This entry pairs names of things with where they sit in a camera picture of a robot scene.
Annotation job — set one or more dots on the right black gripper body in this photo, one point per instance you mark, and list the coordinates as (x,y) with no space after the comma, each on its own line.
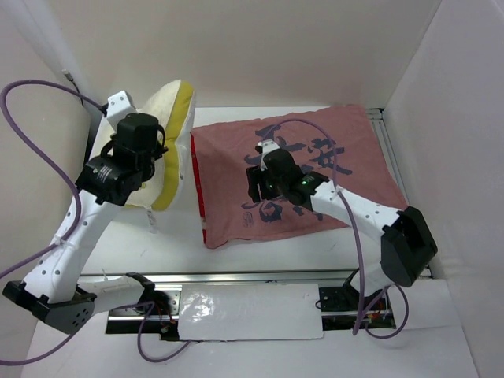
(269,187)

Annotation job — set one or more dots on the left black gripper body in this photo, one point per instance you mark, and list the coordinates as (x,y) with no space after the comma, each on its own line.
(149,166)

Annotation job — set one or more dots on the cream yellow pillow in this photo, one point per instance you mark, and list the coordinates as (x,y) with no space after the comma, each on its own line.
(174,107)

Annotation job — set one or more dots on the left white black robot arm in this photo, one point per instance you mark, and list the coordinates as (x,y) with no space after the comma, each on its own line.
(51,292)

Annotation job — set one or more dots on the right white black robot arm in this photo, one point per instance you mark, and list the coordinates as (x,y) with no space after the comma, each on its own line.
(406,243)

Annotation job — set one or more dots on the white cover plate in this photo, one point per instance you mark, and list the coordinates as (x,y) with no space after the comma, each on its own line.
(247,312)

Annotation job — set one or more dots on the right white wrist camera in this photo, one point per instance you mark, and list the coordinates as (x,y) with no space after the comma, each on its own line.
(264,148)

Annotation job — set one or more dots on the small wall cable plug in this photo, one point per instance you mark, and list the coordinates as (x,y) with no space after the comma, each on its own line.
(68,75)

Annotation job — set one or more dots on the aluminium rail right side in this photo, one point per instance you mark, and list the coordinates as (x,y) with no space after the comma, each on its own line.
(376,118)

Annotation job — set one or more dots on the aluminium rail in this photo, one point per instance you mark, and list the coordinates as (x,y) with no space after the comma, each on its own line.
(376,118)
(261,277)

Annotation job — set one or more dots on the aluminium rail front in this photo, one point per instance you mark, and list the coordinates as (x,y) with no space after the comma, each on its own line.
(261,277)

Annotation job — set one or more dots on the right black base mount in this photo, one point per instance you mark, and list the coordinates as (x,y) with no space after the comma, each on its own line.
(339,308)

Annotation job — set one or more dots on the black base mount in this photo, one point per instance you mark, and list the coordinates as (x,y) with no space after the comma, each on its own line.
(156,312)
(339,308)

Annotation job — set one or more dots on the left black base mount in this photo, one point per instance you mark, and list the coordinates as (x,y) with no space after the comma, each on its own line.
(156,312)

